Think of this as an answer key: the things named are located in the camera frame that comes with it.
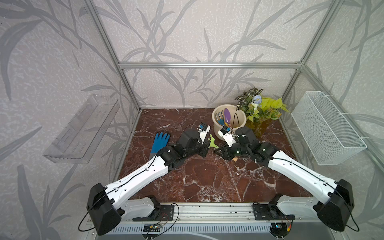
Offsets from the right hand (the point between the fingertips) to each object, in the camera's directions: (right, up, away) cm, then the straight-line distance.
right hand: (217, 148), depth 75 cm
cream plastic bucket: (+15, +17, +19) cm, 30 cm away
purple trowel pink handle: (+10, +17, +26) cm, 33 cm away
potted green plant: (+27, +21, +15) cm, 38 cm away
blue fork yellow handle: (+5, +15, +24) cm, 29 cm away
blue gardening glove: (-36, 0, +25) cm, 44 cm away
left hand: (-3, +3, -2) cm, 5 cm away
